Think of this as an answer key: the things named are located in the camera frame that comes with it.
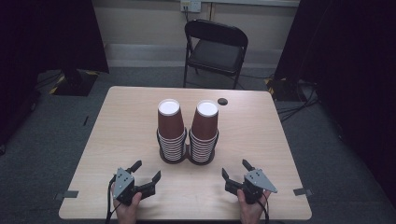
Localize person's right hand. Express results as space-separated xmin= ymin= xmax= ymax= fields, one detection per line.
xmin=236 ymin=189 xmax=271 ymax=224

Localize hand-held gripper cable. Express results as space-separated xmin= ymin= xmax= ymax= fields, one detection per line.
xmin=105 ymin=175 xmax=118 ymax=224
xmin=256 ymin=191 xmax=271 ymax=224

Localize black stand base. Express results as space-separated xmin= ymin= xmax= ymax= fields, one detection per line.
xmin=264 ymin=77 xmax=318 ymax=103
xmin=49 ymin=68 xmax=100 ymax=97

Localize person's left hand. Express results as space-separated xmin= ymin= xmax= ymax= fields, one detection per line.
xmin=111 ymin=186 xmax=143 ymax=224

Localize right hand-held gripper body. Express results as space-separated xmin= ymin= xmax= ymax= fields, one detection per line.
xmin=224 ymin=169 xmax=278 ymax=205

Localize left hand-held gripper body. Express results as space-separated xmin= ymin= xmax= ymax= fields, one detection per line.
xmin=113 ymin=167 xmax=157 ymax=206

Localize white wall socket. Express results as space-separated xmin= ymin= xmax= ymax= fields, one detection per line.
xmin=180 ymin=0 xmax=202 ymax=14

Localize dark curtain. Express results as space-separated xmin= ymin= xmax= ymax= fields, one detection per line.
xmin=274 ymin=0 xmax=396 ymax=206
xmin=0 ymin=0 xmax=110 ymax=147

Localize black floor cables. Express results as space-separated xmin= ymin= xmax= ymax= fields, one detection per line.
xmin=276 ymin=79 xmax=320 ymax=123

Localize black folding chair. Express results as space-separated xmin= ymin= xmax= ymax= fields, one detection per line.
xmin=182 ymin=19 xmax=249 ymax=91

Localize single brown paper cup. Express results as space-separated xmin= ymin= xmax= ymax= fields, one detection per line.
xmin=191 ymin=99 xmax=219 ymax=141

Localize grey tape strip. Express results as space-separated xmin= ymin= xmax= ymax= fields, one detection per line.
xmin=292 ymin=187 xmax=314 ymax=197
xmin=54 ymin=189 xmax=79 ymax=201

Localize right hand-held gripper cable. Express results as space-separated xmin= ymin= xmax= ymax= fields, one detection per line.
xmin=256 ymin=191 xmax=271 ymax=224

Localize left hand-held gripper cable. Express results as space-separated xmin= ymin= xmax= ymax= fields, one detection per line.
xmin=105 ymin=175 xmax=118 ymax=224

